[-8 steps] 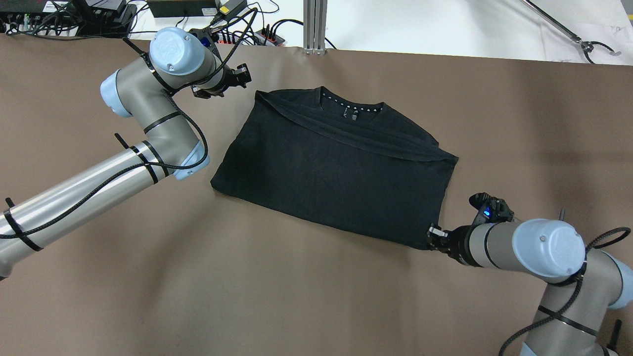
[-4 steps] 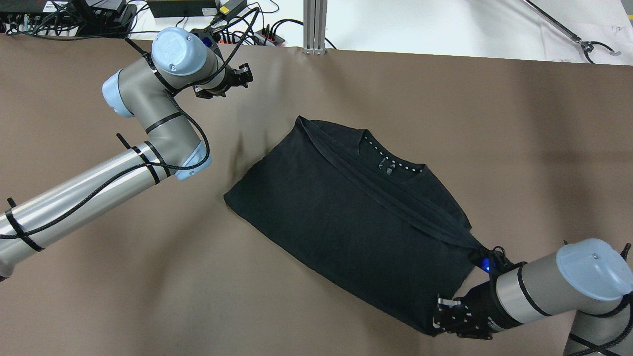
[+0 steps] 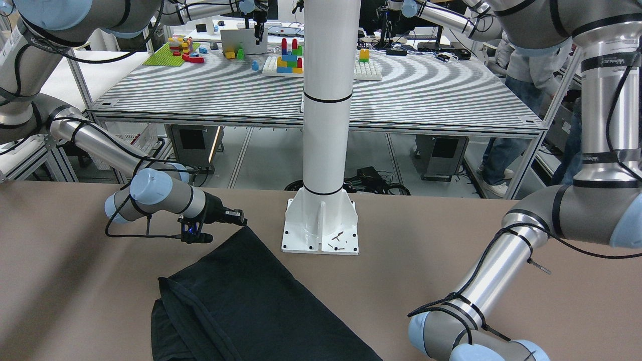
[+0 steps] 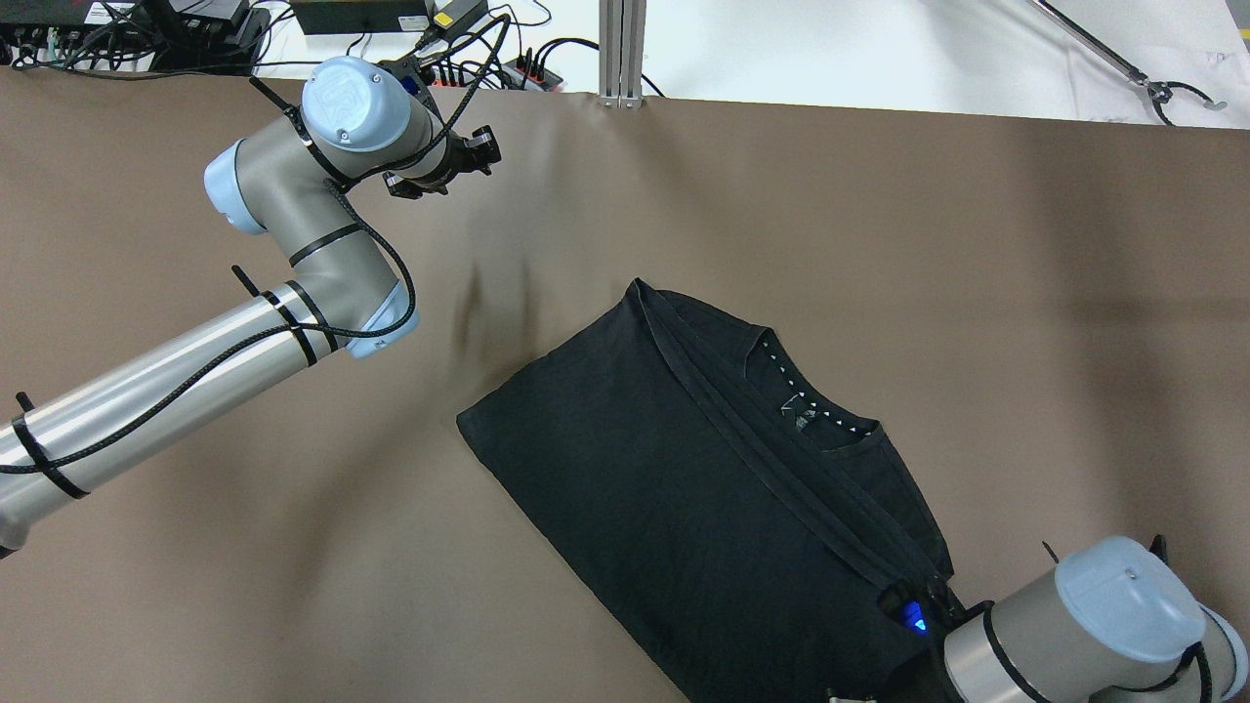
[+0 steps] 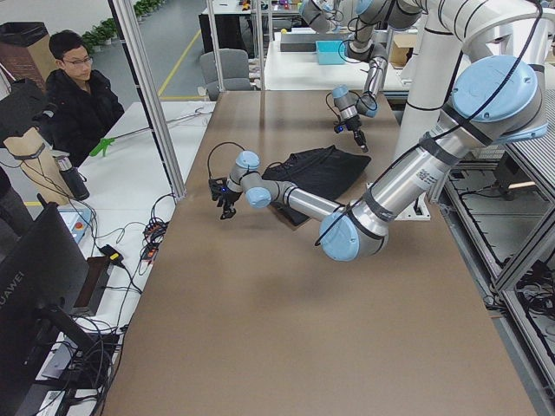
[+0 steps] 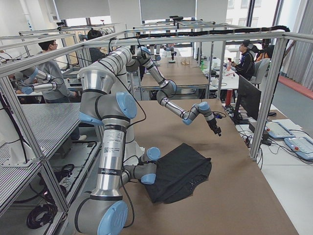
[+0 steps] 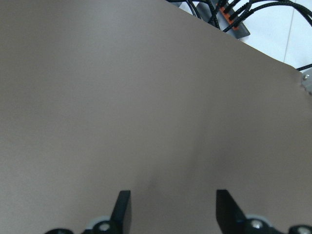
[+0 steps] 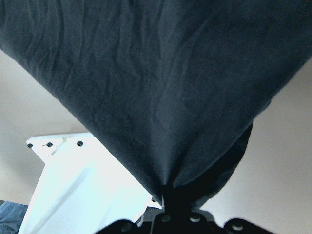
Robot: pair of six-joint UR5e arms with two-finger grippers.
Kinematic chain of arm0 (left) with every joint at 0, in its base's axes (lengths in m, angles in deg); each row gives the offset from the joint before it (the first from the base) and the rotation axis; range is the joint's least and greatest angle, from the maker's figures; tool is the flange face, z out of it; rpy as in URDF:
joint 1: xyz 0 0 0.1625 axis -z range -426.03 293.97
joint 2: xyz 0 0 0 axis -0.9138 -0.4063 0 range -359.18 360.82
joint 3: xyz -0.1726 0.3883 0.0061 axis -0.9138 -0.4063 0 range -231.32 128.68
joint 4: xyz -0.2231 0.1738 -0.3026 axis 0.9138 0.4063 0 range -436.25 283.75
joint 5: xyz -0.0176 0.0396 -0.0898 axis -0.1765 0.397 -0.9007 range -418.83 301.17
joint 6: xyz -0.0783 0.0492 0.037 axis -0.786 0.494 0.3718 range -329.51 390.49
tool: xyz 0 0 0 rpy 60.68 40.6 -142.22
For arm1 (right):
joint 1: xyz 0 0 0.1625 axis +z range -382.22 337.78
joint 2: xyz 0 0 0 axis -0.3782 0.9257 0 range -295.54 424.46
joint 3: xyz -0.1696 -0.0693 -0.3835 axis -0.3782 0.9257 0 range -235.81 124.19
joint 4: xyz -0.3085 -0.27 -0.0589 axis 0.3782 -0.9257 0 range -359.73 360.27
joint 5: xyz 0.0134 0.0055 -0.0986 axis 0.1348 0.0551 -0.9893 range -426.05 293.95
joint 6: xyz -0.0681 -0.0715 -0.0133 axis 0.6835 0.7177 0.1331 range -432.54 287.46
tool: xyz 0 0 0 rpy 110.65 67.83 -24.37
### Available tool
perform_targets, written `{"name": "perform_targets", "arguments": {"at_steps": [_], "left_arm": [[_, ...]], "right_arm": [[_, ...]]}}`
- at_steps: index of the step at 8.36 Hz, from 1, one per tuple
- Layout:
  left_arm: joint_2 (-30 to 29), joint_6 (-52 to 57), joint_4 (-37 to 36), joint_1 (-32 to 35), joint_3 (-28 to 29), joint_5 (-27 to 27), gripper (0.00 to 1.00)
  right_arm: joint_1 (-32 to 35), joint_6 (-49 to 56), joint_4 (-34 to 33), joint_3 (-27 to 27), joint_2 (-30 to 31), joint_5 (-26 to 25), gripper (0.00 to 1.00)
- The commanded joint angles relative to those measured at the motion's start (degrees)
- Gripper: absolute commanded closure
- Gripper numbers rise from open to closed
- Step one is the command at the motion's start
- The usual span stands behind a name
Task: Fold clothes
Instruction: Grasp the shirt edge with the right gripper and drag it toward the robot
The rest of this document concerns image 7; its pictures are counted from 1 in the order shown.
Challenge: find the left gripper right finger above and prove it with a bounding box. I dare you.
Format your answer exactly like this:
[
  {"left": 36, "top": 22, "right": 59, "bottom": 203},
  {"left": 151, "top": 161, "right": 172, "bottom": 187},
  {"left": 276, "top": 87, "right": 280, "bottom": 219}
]
[{"left": 215, "top": 190, "right": 246, "bottom": 234}]

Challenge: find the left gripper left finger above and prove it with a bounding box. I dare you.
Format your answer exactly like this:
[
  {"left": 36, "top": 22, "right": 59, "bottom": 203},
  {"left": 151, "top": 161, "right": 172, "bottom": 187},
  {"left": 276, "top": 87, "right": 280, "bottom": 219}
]
[{"left": 110, "top": 190, "right": 132, "bottom": 234}]

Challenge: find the black power strip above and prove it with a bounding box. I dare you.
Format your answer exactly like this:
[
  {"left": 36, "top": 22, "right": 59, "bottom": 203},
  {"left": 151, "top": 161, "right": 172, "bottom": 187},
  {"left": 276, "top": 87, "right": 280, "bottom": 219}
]
[{"left": 168, "top": 0, "right": 251, "bottom": 39}]

